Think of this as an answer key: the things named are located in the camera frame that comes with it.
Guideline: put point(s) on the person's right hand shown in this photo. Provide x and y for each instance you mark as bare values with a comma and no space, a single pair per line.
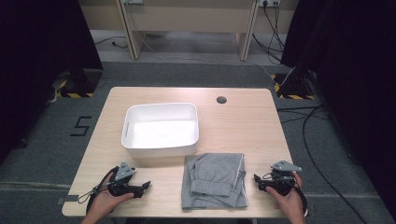
289,202

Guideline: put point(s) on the white plastic bin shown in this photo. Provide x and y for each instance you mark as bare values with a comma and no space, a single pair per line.
162,133

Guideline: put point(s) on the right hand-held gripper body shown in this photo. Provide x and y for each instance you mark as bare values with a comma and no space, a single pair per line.
281,177

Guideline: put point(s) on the dark curtain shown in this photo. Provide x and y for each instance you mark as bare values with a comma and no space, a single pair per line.
37,62
355,77

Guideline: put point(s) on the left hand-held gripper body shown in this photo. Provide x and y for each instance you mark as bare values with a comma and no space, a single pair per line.
124,174

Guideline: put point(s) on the grey pants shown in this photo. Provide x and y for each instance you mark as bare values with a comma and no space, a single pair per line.
214,177

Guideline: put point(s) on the white wall socket strip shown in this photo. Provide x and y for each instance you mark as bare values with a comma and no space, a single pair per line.
269,2
133,1

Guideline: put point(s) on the person's left hand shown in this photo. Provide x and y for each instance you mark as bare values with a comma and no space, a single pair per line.
106,202

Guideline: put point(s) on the beige wooden desk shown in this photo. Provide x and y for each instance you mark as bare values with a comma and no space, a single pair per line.
186,18

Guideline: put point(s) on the black stand base striped tape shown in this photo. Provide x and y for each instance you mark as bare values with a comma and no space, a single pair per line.
294,85
79,82

